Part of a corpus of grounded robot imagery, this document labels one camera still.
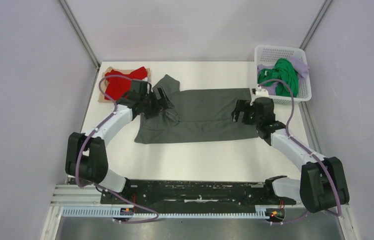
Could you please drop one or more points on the white plastic laundry basket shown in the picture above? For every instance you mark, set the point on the white plastic laundry basket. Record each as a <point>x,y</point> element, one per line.
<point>267,55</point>

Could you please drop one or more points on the green t shirt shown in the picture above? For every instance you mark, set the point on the green t shirt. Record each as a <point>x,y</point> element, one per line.
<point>280,80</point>

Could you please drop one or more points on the white slotted cable duct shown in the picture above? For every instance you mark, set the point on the white slotted cable duct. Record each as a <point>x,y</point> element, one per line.
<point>124,213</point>

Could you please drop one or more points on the red folded t shirt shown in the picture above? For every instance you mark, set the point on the red folded t shirt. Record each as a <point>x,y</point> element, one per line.
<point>117,86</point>

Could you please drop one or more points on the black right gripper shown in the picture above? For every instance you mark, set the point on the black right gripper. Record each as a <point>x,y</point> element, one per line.
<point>242,106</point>

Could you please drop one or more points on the lilac t shirt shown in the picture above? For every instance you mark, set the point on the lilac t shirt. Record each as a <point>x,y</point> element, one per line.
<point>284,78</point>

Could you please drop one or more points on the aluminium frame rails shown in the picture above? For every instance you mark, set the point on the aluminium frame rails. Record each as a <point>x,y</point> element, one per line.
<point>105,193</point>

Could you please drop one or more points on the aluminium corner post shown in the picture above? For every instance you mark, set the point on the aluminium corner post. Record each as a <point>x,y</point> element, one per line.
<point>79,32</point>
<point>316,23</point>

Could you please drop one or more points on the grey t shirt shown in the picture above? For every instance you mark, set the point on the grey t shirt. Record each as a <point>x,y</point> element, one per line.
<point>198,115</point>

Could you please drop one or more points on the right aluminium corner post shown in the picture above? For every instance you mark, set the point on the right aluminium corner post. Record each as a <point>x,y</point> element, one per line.
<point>316,23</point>

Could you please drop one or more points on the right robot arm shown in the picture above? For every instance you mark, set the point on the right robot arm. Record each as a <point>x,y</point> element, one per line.
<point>322,184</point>

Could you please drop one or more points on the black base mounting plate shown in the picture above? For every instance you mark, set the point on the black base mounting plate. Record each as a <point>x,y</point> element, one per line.
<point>200,197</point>

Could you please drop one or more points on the left aluminium corner post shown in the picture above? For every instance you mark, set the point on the left aluminium corner post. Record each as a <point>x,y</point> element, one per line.
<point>79,32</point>

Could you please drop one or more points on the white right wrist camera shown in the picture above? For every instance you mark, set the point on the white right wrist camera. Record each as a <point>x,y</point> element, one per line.
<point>259,92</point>

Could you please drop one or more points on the beige folded t shirt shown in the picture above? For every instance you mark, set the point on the beige folded t shirt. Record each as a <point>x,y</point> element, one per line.
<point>102,84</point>

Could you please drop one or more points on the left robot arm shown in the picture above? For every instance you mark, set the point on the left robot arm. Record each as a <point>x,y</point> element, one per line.
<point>86,156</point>

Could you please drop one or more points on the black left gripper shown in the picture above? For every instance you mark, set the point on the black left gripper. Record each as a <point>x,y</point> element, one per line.
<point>161,105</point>

